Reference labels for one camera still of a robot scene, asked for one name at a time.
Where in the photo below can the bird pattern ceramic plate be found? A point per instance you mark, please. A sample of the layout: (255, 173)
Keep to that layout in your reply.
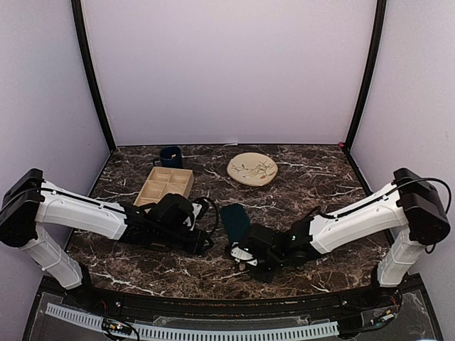
(252, 169)

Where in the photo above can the wooden compartment box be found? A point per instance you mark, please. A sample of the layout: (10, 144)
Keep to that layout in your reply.
(162, 181)

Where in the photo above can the black corner frame post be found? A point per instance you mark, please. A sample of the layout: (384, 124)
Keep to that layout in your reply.
(83, 42)
(367, 78)

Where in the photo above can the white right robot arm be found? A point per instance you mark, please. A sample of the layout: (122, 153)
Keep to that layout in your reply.
(409, 203)

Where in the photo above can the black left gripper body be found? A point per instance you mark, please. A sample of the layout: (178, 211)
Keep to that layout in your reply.
(168, 236)

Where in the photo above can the black right corner frame post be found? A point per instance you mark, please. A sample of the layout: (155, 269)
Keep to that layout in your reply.
(367, 78)

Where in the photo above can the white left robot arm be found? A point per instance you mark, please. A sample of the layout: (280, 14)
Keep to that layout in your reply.
(33, 202)

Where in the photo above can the white slotted cable duct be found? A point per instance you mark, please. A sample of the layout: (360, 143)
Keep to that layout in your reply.
(170, 328)

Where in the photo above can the blue enamel mug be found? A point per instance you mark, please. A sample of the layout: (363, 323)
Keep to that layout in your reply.
(169, 157)

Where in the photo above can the dark green sock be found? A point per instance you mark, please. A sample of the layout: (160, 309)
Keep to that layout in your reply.
(235, 221)

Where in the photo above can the black left corner frame post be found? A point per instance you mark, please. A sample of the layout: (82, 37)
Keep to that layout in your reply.
(83, 42)

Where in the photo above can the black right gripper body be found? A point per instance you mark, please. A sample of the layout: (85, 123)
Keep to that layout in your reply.
(272, 262)

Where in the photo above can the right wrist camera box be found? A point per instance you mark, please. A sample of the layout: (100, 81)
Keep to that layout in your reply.
(242, 256)

